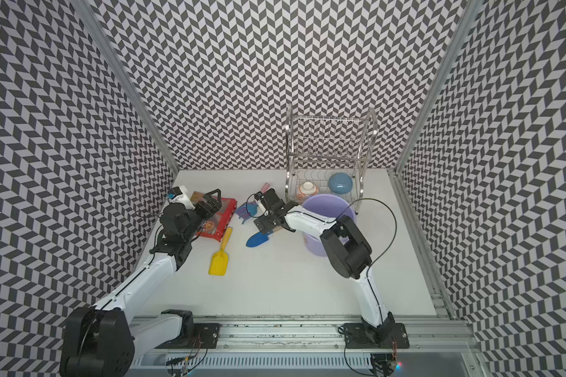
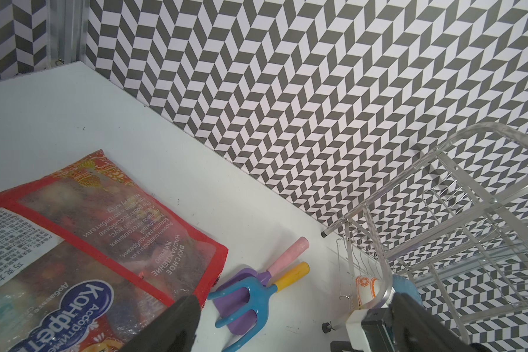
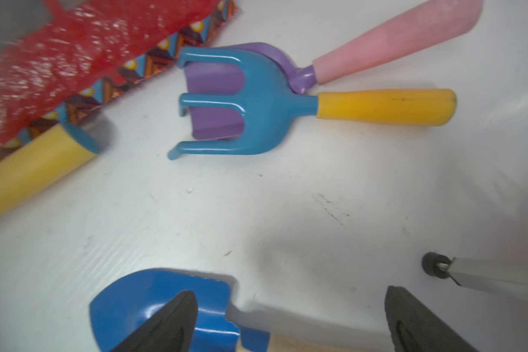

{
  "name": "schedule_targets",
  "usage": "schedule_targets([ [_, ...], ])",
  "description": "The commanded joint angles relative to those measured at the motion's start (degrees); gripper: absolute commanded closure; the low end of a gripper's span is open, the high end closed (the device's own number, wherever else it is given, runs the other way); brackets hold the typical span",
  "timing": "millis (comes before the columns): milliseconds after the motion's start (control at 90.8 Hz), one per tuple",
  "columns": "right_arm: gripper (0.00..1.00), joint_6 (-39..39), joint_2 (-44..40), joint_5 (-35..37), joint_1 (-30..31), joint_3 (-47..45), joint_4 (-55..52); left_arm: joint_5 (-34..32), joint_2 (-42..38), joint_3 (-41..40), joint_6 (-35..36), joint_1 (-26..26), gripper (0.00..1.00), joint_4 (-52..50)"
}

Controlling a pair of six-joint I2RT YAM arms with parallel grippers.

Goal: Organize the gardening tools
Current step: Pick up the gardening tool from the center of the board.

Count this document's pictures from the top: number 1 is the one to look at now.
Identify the red snack bag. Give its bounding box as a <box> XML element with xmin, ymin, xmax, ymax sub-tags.
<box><xmin>191</xmin><ymin>191</ymin><xmax>237</xmax><ymax>241</ymax></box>

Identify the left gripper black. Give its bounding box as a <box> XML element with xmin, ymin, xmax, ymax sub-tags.
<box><xmin>182</xmin><ymin>189</ymin><xmax>221</xmax><ymax>241</ymax></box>

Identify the blue bowl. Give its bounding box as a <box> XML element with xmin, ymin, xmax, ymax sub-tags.
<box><xmin>328</xmin><ymin>172</ymin><xmax>354</xmax><ymax>195</ymax></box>

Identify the white orange patterned bowl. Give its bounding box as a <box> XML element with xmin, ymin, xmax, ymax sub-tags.
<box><xmin>296</xmin><ymin>181</ymin><xmax>319</xmax><ymax>204</ymax></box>

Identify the yellow plastic shovel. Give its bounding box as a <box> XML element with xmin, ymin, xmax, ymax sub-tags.
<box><xmin>208</xmin><ymin>227</ymin><xmax>234</xmax><ymax>276</ymax></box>

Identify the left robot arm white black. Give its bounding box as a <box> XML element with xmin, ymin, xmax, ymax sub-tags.
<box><xmin>59</xmin><ymin>186</ymin><xmax>222</xmax><ymax>376</ymax></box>

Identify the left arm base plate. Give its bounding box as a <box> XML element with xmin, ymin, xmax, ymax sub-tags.
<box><xmin>157</xmin><ymin>323</ymin><xmax>221</xmax><ymax>350</ymax></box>

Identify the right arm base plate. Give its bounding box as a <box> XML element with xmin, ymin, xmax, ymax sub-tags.
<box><xmin>338</xmin><ymin>323</ymin><xmax>410</xmax><ymax>350</ymax></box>

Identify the aluminium frame post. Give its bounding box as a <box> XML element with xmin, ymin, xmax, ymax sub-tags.
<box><xmin>71</xmin><ymin>0</ymin><xmax>179</xmax><ymax>175</ymax></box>
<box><xmin>388</xmin><ymin>1</ymin><xmax>484</xmax><ymax>320</ymax></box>

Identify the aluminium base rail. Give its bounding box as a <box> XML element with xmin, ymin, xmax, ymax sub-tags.
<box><xmin>126</xmin><ymin>316</ymin><xmax>490</xmax><ymax>376</ymax></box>

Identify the aluminium frame post left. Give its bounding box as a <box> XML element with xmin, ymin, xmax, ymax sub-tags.
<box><xmin>71</xmin><ymin>0</ymin><xmax>179</xmax><ymax>175</ymax></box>

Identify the aluminium frame post right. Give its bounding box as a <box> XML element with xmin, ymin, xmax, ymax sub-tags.
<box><xmin>388</xmin><ymin>1</ymin><xmax>484</xmax><ymax>320</ymax></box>

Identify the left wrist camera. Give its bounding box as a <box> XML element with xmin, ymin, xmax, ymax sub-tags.
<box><xmin>166</xmin><ymin>185</ymin><xmax>193</xmax><ymax>208</ymax></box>

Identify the silver metal dish rack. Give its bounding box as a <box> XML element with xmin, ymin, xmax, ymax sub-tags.
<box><xmin>284</xmin><ymin>105</ymin><xmax>380</xmax><ymax>214</ymax></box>

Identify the purple rake pink handle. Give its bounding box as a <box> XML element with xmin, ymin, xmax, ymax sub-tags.
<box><xmin>236</xmin><ymin>196</ymin><xmax>264</xmax><ymax>220</ymax></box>

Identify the purple plastic bucket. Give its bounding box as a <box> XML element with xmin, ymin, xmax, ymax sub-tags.
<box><xmin>302</xmin><ymin>193</ymin><xmax>356</xmax><ymax>257</ymax></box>

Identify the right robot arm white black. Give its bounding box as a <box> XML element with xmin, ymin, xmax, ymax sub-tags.
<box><xmin>250</xmin><ymin>188</ymin><xmax>396</xmax><ymax>345</ymax></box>

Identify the blue plastic trowel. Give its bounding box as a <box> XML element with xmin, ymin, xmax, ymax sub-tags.
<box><xmin>245</xmin><ymin>227</ymin><xmax>281</xmax><ymax>248</ymax></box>

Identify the blue fork yellow handle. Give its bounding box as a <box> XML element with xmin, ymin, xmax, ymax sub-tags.
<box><xmin>237</xmin><ymin>201</ymin><xmax>258</xmax><ymax>223</ymax></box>

